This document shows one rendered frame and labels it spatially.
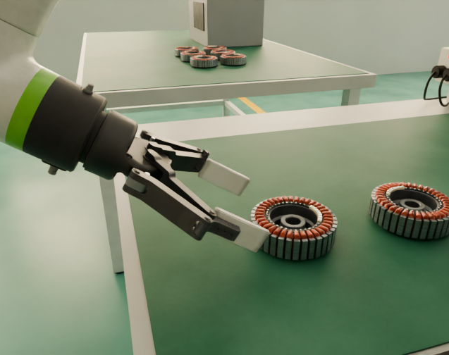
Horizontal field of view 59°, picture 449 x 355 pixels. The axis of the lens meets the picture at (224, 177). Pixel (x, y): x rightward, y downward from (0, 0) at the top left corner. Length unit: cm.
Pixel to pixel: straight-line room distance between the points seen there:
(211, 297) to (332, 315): 13
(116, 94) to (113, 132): 91
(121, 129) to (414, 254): 39
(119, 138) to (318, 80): 118
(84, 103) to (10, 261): 155
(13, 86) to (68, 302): 127
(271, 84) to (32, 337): 119
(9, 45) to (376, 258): 47
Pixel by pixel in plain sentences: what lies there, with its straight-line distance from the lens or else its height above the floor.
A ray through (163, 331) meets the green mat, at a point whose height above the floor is 75.
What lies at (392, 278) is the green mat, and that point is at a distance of 52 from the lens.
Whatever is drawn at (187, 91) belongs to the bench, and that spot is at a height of 73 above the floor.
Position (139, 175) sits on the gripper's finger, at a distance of 41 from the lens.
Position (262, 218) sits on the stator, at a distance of 52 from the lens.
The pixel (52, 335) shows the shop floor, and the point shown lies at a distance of 154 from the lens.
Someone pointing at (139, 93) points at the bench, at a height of 74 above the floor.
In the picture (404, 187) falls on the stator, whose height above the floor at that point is 78.
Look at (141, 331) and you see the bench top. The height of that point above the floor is 75.
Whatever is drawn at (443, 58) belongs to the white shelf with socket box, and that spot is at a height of 88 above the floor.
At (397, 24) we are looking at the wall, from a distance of 575.
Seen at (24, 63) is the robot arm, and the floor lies 99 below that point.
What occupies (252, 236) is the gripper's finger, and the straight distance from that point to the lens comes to 45.
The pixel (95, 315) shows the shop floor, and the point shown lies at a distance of 156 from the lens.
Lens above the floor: 106
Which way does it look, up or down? 26 degrees down
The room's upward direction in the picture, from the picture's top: straight up
